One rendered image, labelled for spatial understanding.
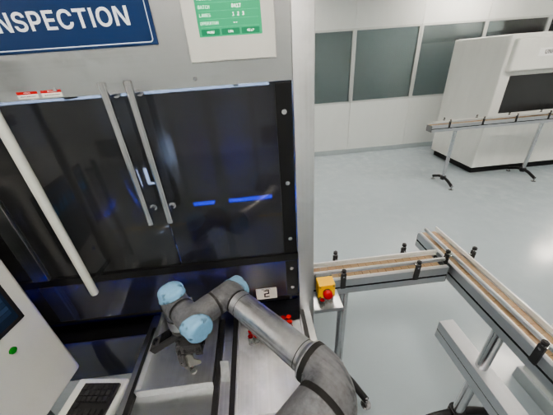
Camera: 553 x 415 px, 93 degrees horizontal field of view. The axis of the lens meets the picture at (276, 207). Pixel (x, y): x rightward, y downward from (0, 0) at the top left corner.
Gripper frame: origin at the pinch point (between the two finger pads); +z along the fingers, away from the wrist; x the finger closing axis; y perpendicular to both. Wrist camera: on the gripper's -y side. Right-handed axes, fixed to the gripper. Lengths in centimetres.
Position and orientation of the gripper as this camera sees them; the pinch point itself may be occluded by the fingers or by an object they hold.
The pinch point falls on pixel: (188, 362)
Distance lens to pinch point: 112.2
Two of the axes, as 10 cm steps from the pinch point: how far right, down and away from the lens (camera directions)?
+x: -0.9, -4.6, 8.8
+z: 0.6, 8.8, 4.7
